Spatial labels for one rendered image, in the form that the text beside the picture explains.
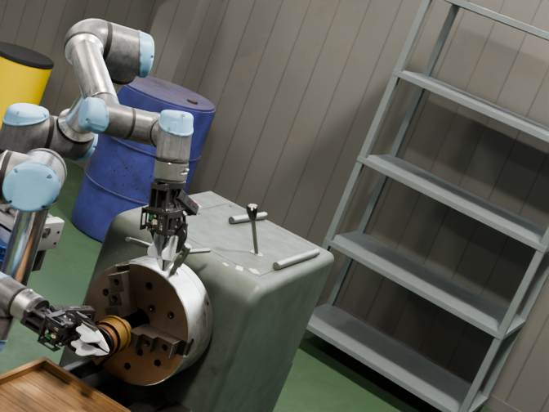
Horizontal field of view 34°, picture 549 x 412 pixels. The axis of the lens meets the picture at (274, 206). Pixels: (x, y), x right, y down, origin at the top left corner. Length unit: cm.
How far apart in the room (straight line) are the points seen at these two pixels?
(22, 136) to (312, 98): 348
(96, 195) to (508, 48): 263
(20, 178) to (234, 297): 62
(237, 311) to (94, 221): 342
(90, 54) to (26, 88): 436
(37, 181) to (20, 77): 447
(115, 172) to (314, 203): 133
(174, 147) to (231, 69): 426
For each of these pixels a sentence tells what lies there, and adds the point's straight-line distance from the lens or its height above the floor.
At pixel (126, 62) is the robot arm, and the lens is 236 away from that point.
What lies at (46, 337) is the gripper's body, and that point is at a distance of 214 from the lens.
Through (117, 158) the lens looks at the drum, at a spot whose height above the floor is 55.
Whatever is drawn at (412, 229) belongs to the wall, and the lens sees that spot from 559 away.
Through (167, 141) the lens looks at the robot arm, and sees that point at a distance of 195.
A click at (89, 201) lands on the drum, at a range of 566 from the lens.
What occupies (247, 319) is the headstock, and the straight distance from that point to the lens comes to 229.
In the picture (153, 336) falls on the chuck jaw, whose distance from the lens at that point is 218.
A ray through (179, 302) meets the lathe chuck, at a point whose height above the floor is 119.
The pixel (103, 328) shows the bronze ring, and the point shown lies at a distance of 214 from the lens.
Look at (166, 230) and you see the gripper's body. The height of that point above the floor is 141.
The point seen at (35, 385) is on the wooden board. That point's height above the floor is 88.
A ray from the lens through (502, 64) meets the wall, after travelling 542.
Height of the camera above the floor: 206
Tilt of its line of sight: 15 degrees down
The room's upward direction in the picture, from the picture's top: 21 degrees clockwise
